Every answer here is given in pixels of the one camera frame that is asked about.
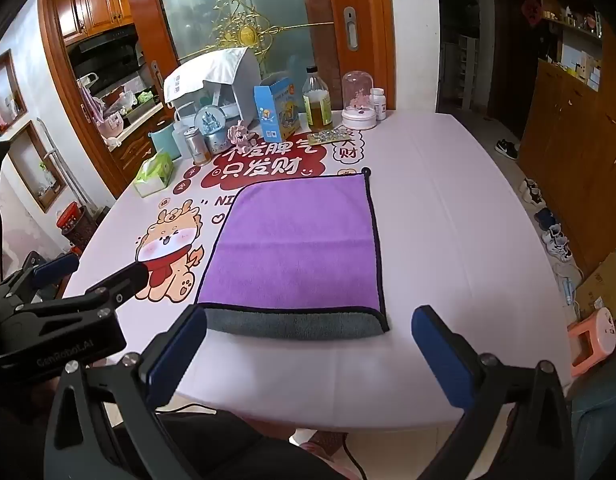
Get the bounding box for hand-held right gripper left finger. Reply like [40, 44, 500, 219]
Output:
[43, 304, 209, 480]

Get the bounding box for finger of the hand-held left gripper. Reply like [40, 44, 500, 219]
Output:
[8, 253, 81, 302]
[18, 261, 150, 317]

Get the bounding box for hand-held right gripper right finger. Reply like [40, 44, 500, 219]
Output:
[411, 304, 575, 480]

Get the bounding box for purple towel with grey back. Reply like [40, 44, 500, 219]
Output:
[195, 167, 391, 342]

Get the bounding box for brown basket with red contents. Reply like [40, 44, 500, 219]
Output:
[55, 201, 97, 256]

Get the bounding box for green tissue pack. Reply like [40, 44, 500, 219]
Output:
[133, 152, 175, 199]

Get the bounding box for person's dark clothing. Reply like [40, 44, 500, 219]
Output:
[157, 409, 339, 480]

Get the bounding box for pink printed tablecloth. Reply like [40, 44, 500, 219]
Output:
[63, 109, 577, 434]

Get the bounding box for teal cup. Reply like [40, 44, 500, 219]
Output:
[148, 124, 182, 161]

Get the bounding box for blue face mask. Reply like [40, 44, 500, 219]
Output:
[558, 274, 577, 307]

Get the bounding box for pink plastic stool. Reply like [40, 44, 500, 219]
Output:
[567, 307, 616, 380]

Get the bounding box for metal can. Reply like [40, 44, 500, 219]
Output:
[182, 126, 210, 166]

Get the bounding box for white plastic jug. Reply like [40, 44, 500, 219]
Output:
[172, 102, 199, 161]

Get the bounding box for pair of white sneakers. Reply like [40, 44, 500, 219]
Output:
[541, 224, 574, 261]

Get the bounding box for blue snow globe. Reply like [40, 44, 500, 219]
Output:
[195, 105, 233, 155]

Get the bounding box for cardboard box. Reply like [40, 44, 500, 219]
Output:
[575, 247, 616, 322]

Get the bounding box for pink figurine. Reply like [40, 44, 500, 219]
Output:
[226, 122, 254, 149]

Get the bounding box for pair of grey shoes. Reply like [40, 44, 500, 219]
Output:
[518, 177, 545, 205]

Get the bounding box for black range hood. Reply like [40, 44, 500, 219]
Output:
[67, 24, 142, 82]

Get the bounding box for blue printed carton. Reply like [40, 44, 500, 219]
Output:
[253, 77, 302, 143]

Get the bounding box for white water dispenser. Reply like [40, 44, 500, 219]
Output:
[162, 46, 263, 134]

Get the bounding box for wooden shoe cabinet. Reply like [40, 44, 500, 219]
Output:
[517, 0, 616, 288]

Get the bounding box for beaded card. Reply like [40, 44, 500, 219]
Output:
[305, 128, 354, 147]

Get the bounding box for pink glass dome ornament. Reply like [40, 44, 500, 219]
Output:
[341, 70, 378, 131]

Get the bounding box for clear bottle with yellow liquid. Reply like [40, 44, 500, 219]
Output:
[301, 65, 334, 130]

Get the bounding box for white pill bottle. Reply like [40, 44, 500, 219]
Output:
[370, 88, 388, 122]

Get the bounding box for red door decoration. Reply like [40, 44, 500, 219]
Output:
[520, 0, 544, 26]

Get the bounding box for large wooden wall frame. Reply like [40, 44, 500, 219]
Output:
[7, 119, 69, 214]

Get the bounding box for small wooden wall frame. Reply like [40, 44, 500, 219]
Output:
[0, 49, 28, 136]

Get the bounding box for wooden kitchen wall cabinets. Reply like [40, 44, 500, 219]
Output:
[47, 0, 134, 47]

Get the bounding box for silver door handle plate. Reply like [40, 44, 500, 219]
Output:
[343, 6, 360, 52]

